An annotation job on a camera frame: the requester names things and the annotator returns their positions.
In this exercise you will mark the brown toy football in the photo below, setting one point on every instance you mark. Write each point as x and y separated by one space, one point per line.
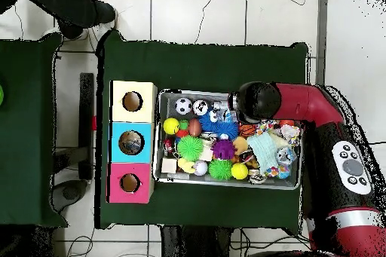
195 127

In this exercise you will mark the green puffer ball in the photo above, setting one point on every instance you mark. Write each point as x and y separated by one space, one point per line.
190 148

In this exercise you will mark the grey rounded base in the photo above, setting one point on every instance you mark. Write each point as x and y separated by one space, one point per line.
69 193

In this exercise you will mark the purple spiky ball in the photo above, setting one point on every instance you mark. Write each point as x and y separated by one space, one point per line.
223 149

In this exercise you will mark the blue puffer ball with eyes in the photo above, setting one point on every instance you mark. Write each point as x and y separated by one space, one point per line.
221 127

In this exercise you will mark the mint knitted cloth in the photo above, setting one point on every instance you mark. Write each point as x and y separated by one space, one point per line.
265 150

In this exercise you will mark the green round object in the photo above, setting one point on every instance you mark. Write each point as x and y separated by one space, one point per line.
1 94

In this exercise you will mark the yellow ball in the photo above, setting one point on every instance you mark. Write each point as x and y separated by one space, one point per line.
171 126

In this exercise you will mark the dark green table cloth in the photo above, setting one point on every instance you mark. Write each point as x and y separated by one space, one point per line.
24 118
196 64

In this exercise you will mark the small crushed plastic bottle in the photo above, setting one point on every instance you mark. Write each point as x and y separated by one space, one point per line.
130 145

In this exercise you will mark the person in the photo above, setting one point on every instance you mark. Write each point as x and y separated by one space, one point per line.
60 6

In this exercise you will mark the wooden box with three holes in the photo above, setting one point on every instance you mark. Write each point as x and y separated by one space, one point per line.
116 136

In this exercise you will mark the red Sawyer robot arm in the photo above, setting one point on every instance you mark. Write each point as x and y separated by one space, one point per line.
301 103

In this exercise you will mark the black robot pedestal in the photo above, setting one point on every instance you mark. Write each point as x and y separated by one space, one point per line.
196 242

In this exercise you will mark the shallow mesh bin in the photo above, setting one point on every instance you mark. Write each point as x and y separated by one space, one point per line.
169 103

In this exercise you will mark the black and white soccer ball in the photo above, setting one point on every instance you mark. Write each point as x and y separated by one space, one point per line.
183 105

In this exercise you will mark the crushed bottle with colourful label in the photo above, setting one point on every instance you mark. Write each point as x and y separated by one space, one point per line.
285 156

